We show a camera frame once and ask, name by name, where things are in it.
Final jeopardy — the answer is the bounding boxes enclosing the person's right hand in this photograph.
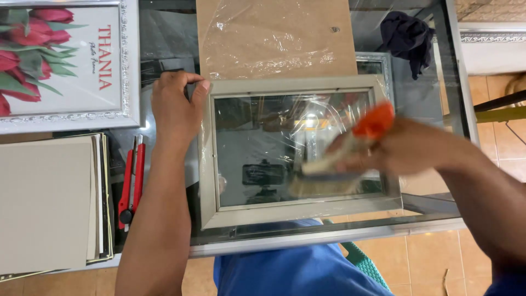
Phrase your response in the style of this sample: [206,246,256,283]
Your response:
[325,117,446,177]

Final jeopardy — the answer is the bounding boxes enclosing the person's left hand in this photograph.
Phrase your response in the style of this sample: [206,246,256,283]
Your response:
[151,71,211,145]

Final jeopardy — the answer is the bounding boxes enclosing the orange handled paint brush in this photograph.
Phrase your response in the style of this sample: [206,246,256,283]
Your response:
[288,101,396,197]

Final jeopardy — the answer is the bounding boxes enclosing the grey wooden picture frame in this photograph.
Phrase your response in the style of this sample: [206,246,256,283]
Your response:
[198,74,404,230]

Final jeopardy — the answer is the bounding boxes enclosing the green plastic chair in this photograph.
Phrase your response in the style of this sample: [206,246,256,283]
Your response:
[322,219,392,292]

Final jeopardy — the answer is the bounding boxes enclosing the person's blue trousers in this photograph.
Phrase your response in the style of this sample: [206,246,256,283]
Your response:
[213,219,395,296]

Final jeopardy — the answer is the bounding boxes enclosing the dark blue cloth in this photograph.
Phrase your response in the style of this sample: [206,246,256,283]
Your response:
[380,11,435,80]

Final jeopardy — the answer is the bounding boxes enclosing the brown backing board in plastic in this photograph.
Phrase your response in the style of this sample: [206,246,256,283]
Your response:
[196,0,359,80]

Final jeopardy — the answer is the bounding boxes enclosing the red utility knife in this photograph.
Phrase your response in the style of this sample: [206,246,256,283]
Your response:
[118,134,146,232]

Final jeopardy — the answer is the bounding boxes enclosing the stack of grey cardboard sheets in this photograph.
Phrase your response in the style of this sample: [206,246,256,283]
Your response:
[0,132,114,282]

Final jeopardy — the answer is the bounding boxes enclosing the silver ornate picture frame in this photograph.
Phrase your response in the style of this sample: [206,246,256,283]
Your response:
[355,52,396,108]

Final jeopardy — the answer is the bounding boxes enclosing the white frame with tulip print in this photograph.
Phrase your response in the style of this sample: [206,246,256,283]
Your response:
[0,0,141,135]

